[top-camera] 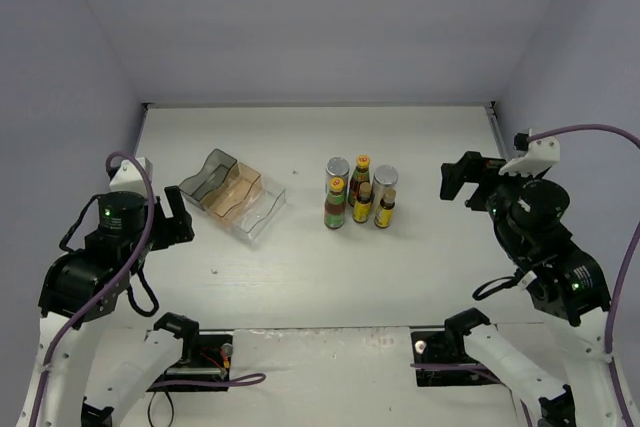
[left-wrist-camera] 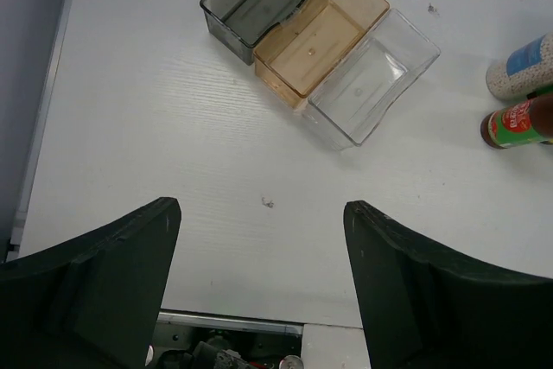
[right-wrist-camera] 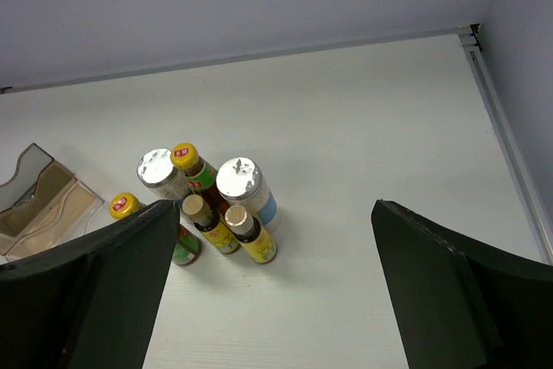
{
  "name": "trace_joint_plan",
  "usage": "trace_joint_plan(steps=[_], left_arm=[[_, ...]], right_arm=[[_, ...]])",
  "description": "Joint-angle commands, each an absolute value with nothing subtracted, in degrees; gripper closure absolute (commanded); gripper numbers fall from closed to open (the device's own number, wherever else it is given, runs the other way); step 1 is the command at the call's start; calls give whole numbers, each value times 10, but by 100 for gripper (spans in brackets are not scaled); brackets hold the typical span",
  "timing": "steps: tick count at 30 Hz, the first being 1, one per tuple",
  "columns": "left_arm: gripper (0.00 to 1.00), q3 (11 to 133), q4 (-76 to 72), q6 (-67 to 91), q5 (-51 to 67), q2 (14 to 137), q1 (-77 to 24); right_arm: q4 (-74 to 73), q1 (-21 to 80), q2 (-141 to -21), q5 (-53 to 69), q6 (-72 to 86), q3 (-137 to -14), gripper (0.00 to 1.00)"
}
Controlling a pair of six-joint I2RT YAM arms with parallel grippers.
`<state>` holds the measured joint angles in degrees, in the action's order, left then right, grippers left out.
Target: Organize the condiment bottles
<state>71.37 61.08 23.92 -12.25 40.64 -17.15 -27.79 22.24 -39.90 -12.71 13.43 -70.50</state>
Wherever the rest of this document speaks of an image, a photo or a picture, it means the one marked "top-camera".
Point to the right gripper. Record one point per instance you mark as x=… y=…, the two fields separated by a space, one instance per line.
x=470 y=180

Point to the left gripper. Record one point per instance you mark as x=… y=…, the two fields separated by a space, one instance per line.
x=167 y=226

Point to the silver-lid shaker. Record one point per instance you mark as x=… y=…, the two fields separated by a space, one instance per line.
x=385 y=177
x=336 y=167

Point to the small yellow bottle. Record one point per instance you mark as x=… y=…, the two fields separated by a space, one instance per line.
x=362 y=203
x=385 y=208

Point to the red sauce bottle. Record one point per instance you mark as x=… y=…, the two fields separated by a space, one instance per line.
x=335 y=204
x=360 y=175

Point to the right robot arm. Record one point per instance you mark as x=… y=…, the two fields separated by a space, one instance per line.
x=564 y=283

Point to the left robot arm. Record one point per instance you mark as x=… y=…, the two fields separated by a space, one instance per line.
x=80 y=292

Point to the grey plastic bin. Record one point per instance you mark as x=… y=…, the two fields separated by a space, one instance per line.
x=211 y=176

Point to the amber plastic bin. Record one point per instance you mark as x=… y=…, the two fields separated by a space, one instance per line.
x=228 y=201

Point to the clear plastic bin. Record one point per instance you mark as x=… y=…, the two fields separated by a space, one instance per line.
x=257 y=211

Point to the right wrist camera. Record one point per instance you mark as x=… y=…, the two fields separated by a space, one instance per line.
x=536 y=158

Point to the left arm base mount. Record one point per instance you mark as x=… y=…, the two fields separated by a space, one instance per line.
x=207 y=367

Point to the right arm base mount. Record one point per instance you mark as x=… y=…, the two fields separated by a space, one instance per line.
x=436 y=364

